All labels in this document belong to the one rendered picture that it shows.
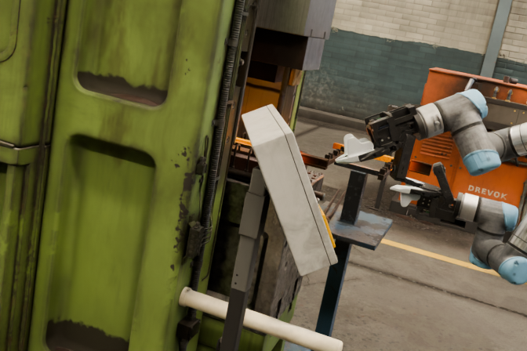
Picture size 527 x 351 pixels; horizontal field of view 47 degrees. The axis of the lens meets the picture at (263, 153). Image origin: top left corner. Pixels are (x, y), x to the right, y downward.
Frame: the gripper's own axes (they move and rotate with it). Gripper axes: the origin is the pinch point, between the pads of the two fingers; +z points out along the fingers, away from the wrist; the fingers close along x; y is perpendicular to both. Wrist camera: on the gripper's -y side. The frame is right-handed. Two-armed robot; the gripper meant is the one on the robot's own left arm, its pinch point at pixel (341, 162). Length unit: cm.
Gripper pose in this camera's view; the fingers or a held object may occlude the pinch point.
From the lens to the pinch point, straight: 143.1
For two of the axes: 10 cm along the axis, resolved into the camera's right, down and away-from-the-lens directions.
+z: -9.4, 3.4, -0.1
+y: -3.3, -9.1, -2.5
